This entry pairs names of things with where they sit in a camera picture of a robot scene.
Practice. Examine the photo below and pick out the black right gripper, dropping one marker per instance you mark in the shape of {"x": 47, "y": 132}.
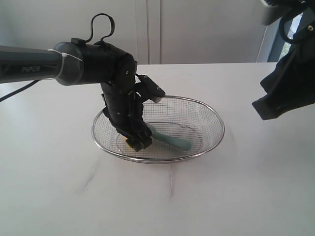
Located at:
{"x": 292, "y": 84}

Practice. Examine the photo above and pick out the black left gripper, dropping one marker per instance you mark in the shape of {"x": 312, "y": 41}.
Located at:
{"x": 115, "y": 70}

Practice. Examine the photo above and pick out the yellow lemon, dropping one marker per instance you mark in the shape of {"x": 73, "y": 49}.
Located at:
{"x": 137, "y": 145}

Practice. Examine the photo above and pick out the green handled vegetable peeler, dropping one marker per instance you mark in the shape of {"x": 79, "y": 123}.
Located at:
{"x": 172, "y": 141}

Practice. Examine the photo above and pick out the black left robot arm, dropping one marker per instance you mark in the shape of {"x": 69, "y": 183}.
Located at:
{"x": 78, "y": 63}

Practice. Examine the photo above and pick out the oval metal mesh basket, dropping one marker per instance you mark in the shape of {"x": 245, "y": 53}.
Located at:
{"x": 183, "y": 128}

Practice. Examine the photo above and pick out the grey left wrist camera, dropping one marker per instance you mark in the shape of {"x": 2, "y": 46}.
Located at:
{"x": 148, "y": 89}

